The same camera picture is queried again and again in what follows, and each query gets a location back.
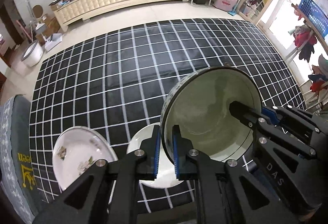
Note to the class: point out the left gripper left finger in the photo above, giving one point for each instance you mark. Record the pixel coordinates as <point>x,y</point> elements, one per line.
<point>151,147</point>

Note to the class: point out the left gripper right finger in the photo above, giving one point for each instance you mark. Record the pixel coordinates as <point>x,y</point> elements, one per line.
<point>184,156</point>

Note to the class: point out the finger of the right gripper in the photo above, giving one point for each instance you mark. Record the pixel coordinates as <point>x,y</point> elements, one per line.
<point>246,115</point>
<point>293,119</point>

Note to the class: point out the cream white bowl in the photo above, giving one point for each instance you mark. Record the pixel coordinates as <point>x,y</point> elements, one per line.
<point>166,177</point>

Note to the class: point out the green patterned bowl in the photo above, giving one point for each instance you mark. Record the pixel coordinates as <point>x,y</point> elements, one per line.
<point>199,104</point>

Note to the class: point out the white plate bear print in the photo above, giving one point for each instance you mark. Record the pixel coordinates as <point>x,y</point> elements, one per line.
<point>77,149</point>

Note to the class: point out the black white checked tablecloth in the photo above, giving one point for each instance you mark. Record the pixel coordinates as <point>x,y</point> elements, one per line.
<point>116,83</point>

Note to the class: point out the blue plastic basket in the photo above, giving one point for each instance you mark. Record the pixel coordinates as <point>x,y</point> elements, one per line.
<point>314,13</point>

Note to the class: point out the pink gift bag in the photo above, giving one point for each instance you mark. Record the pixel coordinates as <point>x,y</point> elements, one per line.
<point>225,5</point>

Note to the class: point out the white dustpan set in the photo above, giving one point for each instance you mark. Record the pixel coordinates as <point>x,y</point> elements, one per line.
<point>52,41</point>

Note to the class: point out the white mop bucket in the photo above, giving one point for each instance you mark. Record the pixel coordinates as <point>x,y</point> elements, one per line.
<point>33,54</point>

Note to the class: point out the standing mop pole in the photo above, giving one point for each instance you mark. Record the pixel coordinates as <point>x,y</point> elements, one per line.
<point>38,27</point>

